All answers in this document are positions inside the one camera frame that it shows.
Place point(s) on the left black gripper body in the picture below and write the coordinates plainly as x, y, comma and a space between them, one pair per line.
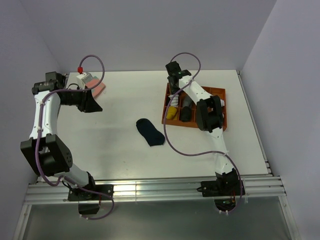
76, 98

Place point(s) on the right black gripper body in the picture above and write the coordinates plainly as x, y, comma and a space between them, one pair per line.
173, 89

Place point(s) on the navy blue sock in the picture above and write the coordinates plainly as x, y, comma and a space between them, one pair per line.
152, 136

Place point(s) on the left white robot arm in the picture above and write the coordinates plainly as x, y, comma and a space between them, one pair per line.
45, 152

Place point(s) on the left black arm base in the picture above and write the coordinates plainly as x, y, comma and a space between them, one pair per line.
90, 200

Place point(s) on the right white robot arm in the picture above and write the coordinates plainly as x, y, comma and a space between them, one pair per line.
209, 118

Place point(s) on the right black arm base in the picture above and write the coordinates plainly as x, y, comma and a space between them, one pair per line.
228, 186

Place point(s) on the pink green patterned socks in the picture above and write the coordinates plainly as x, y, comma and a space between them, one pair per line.
89, 83

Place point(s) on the black white striped rolled sock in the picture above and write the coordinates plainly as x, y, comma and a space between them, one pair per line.
172, 100

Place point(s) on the light grey rolled sock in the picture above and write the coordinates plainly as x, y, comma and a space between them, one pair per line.
187, 102

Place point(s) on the orange divided tray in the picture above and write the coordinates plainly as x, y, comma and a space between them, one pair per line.
178, 117

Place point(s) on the yellow rolled sock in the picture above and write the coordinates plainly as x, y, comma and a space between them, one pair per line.
172, 113

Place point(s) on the dark grey rolled sock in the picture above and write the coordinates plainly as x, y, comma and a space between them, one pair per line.
186, 114

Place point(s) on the upper white rolled sock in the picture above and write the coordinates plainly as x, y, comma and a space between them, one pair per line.
222, 102

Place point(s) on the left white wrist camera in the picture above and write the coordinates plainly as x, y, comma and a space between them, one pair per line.
83, 78

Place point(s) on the aluminium front rail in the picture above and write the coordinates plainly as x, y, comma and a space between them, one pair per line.
158, 189

